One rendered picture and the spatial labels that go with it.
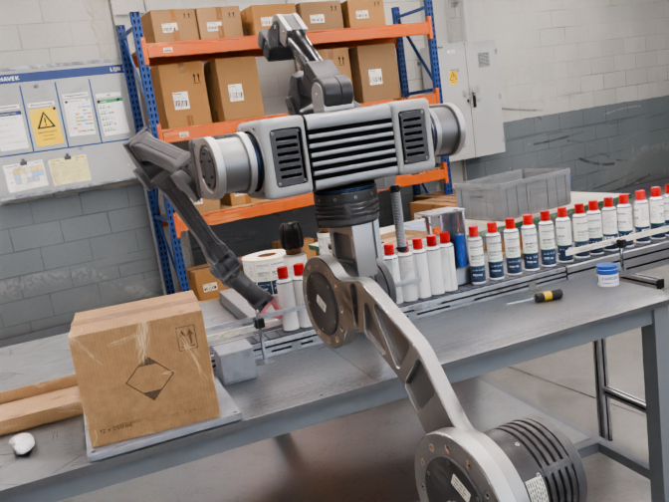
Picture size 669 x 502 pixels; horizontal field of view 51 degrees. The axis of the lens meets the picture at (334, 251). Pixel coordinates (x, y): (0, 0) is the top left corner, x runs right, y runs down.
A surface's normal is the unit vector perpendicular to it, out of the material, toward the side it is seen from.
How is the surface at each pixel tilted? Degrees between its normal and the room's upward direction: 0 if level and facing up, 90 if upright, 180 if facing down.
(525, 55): 90
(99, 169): 90
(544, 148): 90
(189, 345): 90
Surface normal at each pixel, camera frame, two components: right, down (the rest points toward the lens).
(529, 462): 0.24, -0.60
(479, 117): 0.46, 0.11
